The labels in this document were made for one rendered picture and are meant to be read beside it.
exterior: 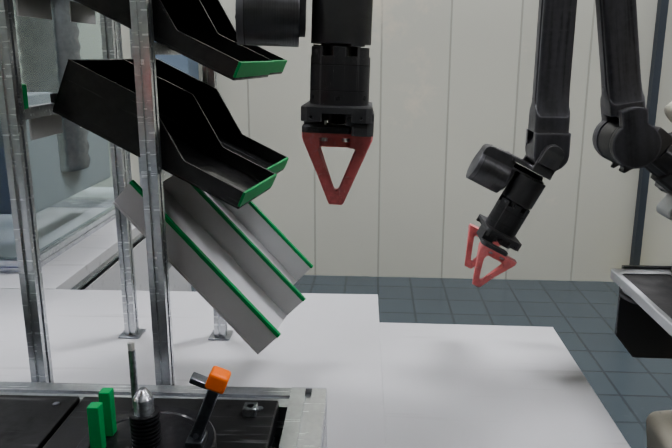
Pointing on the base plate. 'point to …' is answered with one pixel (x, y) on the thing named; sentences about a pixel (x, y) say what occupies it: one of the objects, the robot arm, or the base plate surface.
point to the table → (487, 389)
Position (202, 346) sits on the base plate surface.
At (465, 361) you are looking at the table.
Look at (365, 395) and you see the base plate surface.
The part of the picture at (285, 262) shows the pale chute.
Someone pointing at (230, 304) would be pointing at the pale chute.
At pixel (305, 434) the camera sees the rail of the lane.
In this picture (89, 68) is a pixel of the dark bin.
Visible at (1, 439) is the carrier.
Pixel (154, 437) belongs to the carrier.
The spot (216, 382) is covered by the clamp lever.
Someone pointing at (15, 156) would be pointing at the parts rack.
